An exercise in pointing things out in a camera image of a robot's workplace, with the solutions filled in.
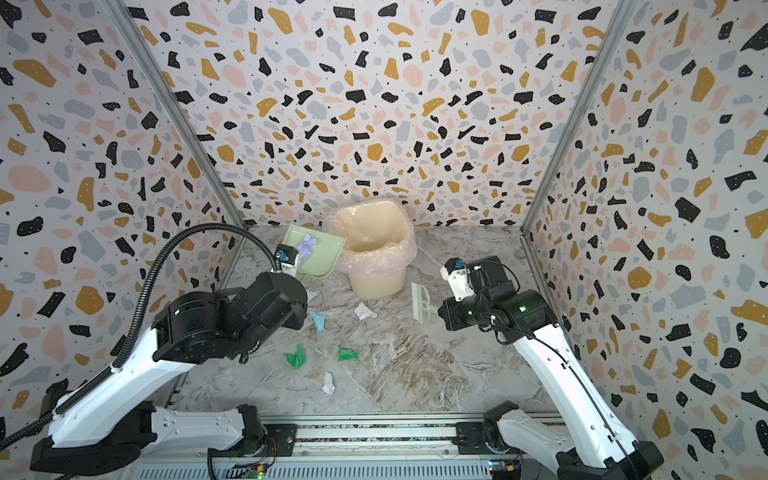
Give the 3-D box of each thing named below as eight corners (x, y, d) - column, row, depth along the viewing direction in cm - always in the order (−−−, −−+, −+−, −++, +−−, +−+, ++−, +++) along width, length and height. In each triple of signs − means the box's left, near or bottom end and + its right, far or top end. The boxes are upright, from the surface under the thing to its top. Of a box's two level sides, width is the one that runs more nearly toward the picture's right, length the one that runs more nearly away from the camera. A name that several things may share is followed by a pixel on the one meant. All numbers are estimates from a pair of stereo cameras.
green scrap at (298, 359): (294, 372, 87) (292, 369, 85) (286, 358, 89) (284, 355, 88) (311, 360, 89) (310, 357, 87) (303, 346, 92) (301, 343, 90)
